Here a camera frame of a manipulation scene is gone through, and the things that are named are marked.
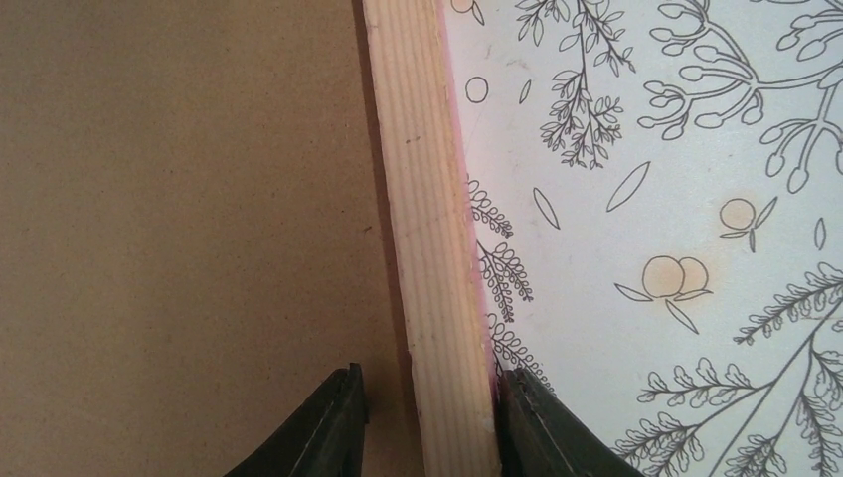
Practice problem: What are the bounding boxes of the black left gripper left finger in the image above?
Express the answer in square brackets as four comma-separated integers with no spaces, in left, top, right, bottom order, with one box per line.
[226,363,369,477]

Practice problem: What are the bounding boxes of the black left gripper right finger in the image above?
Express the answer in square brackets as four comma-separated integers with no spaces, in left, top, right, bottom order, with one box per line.
[495,368,642,477]

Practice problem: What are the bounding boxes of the pink wooden picture frame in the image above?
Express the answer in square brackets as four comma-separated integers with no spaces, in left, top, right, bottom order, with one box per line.
[363,1,501,476]

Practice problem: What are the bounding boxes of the brown cardboard backing board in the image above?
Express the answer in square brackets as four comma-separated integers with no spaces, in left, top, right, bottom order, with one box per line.
[1,1,423,476]

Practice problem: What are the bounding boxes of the floral patterned table mat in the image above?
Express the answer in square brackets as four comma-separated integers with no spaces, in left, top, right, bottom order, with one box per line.
[444,1,842,476]

